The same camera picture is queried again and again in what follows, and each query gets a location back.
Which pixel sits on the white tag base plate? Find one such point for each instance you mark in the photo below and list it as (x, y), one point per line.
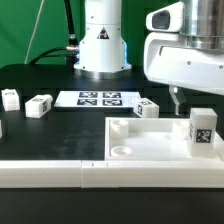
(94, 99)

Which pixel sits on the white fence wall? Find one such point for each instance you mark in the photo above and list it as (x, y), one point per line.
(111, 174)

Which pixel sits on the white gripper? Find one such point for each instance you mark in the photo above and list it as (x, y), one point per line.
(168, 60)

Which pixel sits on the white square tabletop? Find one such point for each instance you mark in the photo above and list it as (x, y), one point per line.
(159, 139)

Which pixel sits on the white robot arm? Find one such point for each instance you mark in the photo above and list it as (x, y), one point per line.
(103, 52)

